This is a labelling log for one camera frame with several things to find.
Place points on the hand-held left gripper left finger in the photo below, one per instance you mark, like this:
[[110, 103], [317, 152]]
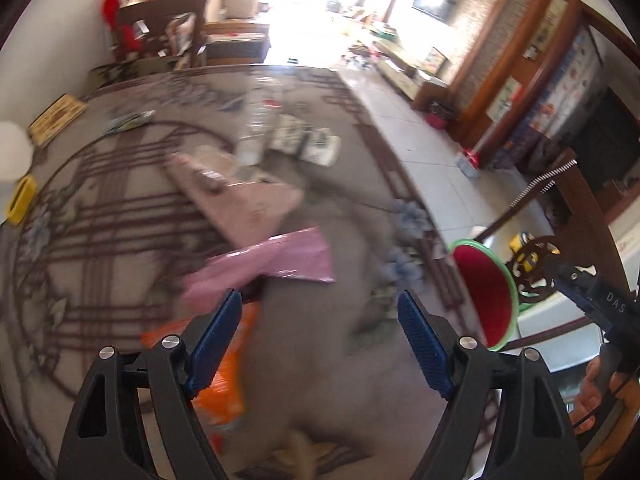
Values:
[[215, 345]]

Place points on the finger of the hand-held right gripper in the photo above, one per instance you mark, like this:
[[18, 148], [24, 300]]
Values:
[[565, 272]]

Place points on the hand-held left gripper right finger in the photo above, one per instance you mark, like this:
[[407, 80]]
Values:
[[425, 345]]

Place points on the orange snack wrapper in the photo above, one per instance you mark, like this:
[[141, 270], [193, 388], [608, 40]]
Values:
[[225, 395]]

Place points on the red bin with green rim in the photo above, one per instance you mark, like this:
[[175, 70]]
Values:
[[487, 295]]

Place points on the pink plastic bag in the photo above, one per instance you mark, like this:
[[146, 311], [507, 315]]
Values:
[[280, 260]]

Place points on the pink white pouch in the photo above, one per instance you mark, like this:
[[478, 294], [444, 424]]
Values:
[[245, 205]]

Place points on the clear plastic bottle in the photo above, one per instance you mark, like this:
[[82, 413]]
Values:
[[255, 125]]

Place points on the printed wrapper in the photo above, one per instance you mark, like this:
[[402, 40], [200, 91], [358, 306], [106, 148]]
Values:
[[305, 140]]

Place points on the silver foil wrapper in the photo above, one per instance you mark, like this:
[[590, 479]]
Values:
[[127, 121]]

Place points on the person's right hand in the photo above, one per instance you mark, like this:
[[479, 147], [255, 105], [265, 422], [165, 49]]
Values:
[[592, 395]]

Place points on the yellow toy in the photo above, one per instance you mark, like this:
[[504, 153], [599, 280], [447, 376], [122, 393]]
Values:
[[520, 250]]

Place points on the carved brown wooden chair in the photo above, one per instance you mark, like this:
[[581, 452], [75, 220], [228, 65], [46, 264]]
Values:
[[582, 210]]

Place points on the dark entrance door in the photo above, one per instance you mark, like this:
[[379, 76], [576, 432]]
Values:
[[615, 135]]

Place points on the red broom with dustpan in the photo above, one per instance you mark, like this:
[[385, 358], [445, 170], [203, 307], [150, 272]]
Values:
[[470, 160]]

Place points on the patterned grey tablecloth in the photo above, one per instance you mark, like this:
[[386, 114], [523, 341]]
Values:
[[125, 210]]

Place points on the printed door curtain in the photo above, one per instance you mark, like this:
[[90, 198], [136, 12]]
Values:
[[565, 85]]

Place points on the red bucket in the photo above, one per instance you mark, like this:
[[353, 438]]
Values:
[[441, 119]]

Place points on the wooden lattice partition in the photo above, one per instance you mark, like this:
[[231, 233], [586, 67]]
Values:
[[492, 67]]

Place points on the small yellow plastic case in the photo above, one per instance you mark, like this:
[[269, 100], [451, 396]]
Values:
[[22, 200]]

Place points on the colourful framed picture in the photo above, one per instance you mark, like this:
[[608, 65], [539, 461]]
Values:
[[436, 60]]

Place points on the television cabinet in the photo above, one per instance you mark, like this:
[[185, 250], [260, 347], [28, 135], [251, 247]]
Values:
[[400, 72]]

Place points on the yellow picture book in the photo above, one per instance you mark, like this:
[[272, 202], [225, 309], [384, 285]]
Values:
[[57, 119]]

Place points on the white desk lamp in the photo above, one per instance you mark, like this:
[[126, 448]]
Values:
[[10, 152]]

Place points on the floral seat cushion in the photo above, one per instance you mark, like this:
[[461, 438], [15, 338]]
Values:
[[130, 70]]

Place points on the wooden sofa with cushions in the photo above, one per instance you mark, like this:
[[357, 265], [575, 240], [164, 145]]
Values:
[[235, 45]]

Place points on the dark wooden chair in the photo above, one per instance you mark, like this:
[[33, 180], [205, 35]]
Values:
[[150, 7]]

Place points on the red bag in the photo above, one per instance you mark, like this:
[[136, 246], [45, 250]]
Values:
[[109, 10]]

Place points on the short floral wall scroll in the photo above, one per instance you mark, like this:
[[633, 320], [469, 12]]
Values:
[[505, 100]]

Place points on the long floral wall scroll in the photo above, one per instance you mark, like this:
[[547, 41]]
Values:
[[547, 25]]

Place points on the wall television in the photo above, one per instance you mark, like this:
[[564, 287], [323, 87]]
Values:
[[432, 2]]

